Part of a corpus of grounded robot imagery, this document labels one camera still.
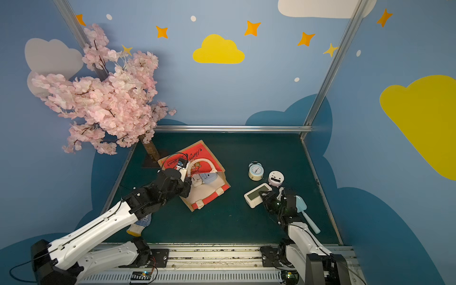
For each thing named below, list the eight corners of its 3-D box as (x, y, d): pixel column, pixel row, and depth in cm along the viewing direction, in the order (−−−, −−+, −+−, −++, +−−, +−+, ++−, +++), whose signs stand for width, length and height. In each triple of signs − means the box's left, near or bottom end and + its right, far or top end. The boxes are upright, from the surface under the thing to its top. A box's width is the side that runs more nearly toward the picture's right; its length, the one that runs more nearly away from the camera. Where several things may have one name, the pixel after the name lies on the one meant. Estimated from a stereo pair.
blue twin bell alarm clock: (248, 180, 102) (249, 176, 98) (247, 164, 109) (248, 160, 105) (263, 180, 102) (264, 176, 98) (261, 164, 109) (262, 160, 105)
